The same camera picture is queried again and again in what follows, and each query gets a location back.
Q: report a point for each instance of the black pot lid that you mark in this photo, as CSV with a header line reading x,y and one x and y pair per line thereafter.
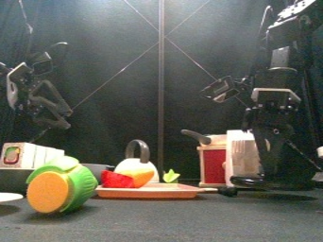
x,y
250,182

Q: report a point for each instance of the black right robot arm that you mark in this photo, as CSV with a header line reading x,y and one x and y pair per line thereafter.
x,y
290,41

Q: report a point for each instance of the green toy pot orange lid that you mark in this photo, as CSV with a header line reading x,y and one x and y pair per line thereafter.
x,y
59,187

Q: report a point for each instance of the black diagonal strut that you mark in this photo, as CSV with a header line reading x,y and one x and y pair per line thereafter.
x,y
304,154

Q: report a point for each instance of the white knife block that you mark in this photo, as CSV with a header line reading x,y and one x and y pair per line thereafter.
x,y
242,157

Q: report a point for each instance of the small white object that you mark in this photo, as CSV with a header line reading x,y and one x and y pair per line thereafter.
x,y
320,152

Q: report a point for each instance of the white toy box colourful print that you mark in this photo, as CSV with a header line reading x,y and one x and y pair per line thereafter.
x,y
29,155

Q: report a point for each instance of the red wooden toy stove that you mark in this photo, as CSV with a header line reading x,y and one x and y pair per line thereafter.
x,y
214,165

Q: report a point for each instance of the dark grey bowl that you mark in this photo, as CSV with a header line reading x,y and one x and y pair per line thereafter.
x,y
15,179

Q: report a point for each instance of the green toy leaf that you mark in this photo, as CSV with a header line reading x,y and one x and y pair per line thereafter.
x,y
171,177

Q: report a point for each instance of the red toy pepper piece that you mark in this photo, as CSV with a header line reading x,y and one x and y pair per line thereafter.
x,y
115,180

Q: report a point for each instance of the white plate edge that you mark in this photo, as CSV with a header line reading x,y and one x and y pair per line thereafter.
x,y
7,197

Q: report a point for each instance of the orange toy fruit piece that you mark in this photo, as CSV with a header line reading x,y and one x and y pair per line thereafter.
x,y
141,176

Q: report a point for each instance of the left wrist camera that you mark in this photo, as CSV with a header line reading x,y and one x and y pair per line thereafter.
x,y
41,63

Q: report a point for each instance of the vertical metal frame pole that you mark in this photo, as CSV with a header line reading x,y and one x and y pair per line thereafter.
x,y
160,85

